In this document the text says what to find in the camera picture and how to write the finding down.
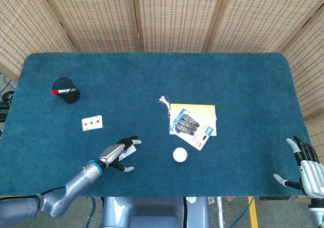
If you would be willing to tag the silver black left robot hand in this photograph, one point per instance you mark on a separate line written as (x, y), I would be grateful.
(111, 153)

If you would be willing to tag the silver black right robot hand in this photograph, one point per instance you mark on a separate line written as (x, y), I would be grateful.
(312, 177)

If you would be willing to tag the ace of spades card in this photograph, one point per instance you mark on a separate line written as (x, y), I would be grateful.
(131, 150)

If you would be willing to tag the hearts playing card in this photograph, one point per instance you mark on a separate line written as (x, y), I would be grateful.
(92, 123)

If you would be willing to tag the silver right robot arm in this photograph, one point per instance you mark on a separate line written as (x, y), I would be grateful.
(317, 215)

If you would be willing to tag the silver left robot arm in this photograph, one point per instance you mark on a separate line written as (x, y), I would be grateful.
(76, 182)

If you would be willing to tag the woven bamboo screen panel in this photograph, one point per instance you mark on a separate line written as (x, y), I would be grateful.
(25, 23)
(258, 15)
(311, 68)
(317, 137)
(177, 15)
(96, 15)

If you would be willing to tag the clear jar of paper clips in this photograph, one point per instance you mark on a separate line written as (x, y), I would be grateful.
(180, 155)

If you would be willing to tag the black mesh pen holder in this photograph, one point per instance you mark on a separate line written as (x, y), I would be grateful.
(71, 97)

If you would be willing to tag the grey blue robot torso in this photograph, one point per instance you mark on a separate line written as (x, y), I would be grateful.
(152, 212)

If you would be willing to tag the blue table cloth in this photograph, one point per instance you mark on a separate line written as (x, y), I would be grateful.
(152, 81)

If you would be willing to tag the red capped marker pen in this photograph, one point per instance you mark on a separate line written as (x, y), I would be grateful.
(53, 92)

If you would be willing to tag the blister pack of clips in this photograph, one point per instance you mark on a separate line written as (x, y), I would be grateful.
(200, 142)

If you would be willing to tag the yellow white notebook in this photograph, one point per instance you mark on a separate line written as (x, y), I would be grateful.
(200, 108)

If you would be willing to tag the white metal post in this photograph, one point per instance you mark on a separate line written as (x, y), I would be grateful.
(220, 212)

